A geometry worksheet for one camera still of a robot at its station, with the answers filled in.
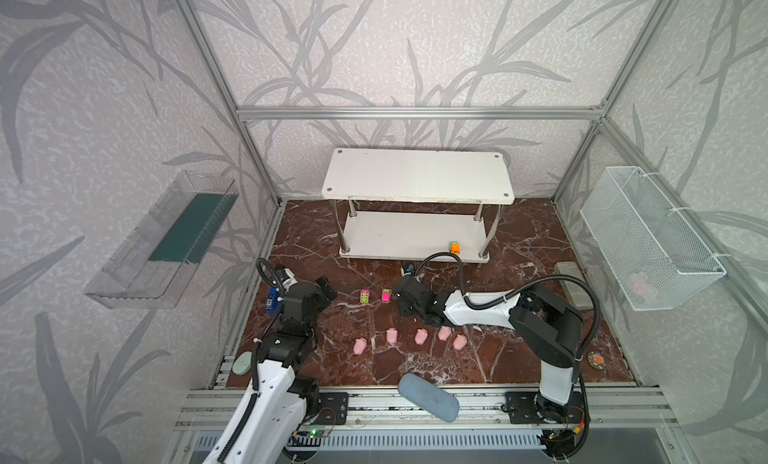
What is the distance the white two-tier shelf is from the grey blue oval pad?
1.06ft

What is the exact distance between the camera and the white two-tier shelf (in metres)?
0.77

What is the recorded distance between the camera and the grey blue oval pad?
72 cm
